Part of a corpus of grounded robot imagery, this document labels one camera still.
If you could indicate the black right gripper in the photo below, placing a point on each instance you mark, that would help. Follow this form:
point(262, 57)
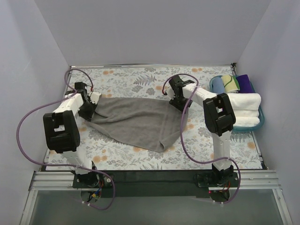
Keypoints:
point(179, 103)

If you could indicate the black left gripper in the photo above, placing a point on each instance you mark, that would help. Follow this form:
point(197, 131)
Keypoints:
point(86, 111)

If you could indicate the grey terry towel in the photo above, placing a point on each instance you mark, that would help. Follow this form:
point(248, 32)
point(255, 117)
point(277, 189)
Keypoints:
point(147, 123)

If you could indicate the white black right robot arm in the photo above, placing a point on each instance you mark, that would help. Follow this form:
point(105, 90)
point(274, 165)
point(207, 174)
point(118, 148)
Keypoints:
point(219, 119)

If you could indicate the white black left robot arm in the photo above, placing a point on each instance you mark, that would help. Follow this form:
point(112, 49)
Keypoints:
point(63, 136)

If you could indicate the blue rolled towel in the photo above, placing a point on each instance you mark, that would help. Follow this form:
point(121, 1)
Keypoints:
point(218, 86)

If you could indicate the yellow green rolled towel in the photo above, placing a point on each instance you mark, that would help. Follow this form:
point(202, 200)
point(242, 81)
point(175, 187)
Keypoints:
point(230, 83)

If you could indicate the teal plastic basket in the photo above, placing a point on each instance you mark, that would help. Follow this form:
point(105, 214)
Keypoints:
point(249, 129)

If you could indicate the white folded towel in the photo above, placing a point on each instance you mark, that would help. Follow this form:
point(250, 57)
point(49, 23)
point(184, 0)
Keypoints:
point(245, 108)

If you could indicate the purple rolled towel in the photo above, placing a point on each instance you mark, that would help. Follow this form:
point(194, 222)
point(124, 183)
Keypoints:
point(244, 84)

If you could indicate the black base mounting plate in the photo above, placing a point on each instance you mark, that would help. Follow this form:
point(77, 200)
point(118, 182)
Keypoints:
point(109, 188)

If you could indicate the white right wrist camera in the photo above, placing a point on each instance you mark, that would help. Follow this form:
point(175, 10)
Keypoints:
point(169, 92)

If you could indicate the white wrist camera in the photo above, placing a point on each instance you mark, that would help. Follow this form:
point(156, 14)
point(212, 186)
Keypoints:
point(169, 92)
point(94, 97)

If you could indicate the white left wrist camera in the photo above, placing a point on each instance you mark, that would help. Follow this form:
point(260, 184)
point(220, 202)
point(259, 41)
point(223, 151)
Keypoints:
point(94, 97)

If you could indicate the aluminium frame rail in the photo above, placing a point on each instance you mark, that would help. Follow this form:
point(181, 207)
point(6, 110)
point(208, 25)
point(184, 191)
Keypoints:
point(249, 179)

